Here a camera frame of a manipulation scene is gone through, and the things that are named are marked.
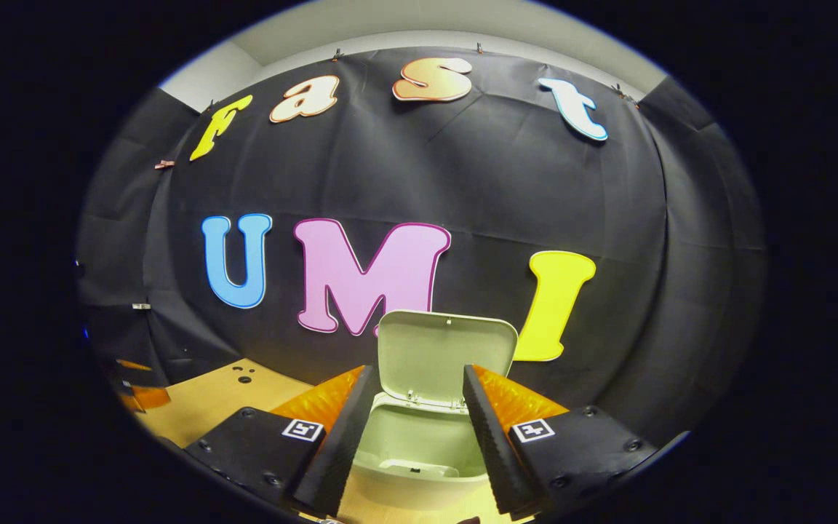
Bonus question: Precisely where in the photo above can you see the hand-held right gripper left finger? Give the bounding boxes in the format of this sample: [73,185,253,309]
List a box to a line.
[183,364,383,519]

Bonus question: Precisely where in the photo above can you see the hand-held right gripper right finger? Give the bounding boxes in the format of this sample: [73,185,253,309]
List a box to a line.
[462,363,660,522]

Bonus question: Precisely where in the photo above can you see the green desktop garbage bin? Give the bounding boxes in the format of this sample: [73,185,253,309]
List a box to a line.
[350,309,519,512]

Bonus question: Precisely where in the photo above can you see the wooden desktop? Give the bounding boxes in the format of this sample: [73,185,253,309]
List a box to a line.
[132,357,536,524]

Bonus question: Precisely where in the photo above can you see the black backdrop cloth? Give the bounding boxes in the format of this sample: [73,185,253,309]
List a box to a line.
[76,45,767,446]

